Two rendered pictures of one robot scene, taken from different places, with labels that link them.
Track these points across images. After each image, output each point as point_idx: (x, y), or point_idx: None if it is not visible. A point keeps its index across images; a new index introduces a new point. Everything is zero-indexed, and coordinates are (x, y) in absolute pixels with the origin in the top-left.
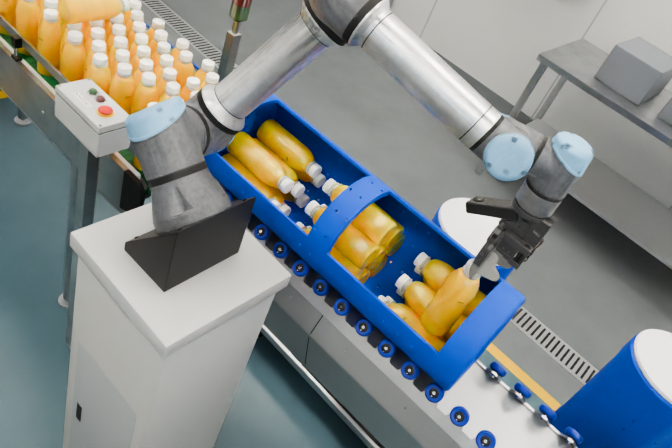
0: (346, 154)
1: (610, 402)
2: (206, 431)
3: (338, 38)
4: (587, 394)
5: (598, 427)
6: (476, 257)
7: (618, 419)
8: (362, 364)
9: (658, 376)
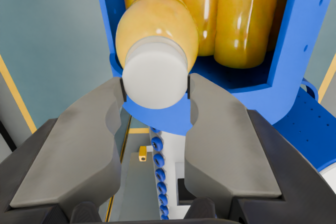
0: None
1: (297, 133)
2: None
3: None
4: (304, 109)
5: (279, 122)
6: (18, 151)
7: (287, 139)
8: None
9: (331, 177)
